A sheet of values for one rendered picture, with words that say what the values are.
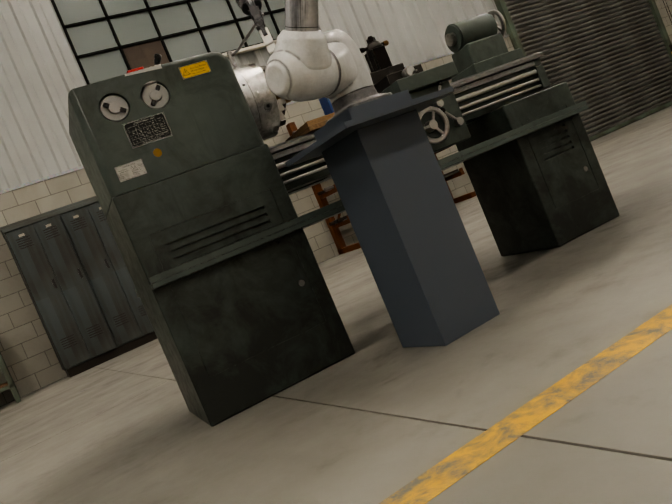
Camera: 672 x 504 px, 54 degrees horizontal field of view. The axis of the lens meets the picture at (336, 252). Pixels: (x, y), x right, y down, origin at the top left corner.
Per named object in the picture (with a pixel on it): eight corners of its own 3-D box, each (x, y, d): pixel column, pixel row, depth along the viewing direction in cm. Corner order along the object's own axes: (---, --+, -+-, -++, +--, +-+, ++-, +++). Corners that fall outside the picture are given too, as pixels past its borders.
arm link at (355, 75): (384, 82, 221) (359, 20, 220) (351, 89, 208) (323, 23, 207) (351, 102, 232) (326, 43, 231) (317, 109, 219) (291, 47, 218)
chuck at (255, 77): (267, 125, 259) (233, 54, 261) (251, 153, 288) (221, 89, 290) (287, 118, 262) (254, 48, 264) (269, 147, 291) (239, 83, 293)
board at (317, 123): (310, 131, 264) (306, 121, 264) (283, 153, 298) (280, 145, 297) (372, 109, 276) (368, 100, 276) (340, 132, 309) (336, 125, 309)
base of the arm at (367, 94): (403, 92, 219) (397, 76, 219) (350, 109, 208) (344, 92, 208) (375, 110, 235) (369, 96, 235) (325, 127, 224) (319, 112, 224)
